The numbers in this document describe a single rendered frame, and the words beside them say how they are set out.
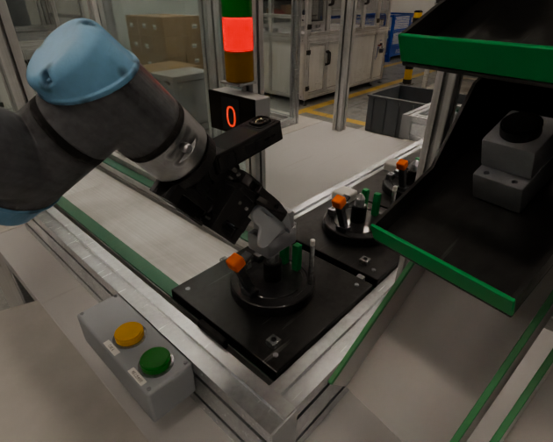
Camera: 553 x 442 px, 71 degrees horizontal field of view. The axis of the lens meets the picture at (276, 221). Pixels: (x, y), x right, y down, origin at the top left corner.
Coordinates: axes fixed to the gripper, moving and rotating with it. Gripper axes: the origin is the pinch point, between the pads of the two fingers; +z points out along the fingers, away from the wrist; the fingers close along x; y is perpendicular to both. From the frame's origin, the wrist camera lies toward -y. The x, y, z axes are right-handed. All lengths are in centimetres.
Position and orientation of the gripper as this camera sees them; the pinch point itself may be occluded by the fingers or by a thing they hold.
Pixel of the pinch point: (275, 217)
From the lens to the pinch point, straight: 58.1
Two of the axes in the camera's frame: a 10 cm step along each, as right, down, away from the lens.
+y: -5.2, 8.4, -1.5
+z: 4.5, 4.2, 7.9
